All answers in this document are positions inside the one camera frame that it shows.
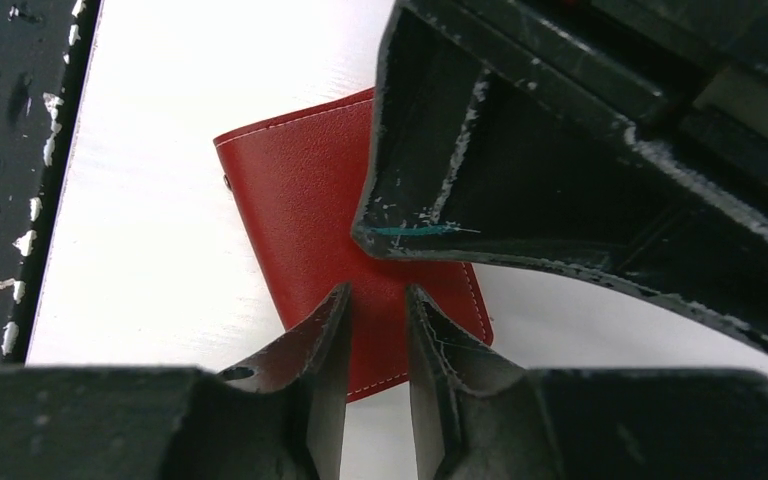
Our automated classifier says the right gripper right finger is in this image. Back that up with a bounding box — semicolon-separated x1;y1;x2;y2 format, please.
406;285;768;479

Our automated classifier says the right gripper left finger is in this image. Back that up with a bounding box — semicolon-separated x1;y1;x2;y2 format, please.
0;284;351;479

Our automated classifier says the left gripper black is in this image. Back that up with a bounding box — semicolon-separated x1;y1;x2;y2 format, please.
352;1;768;354

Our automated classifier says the red card holder wallet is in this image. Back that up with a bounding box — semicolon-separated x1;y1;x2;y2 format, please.
213;89;494;401

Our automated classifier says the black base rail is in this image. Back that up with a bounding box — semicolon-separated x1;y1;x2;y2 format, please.
0;0;102;364

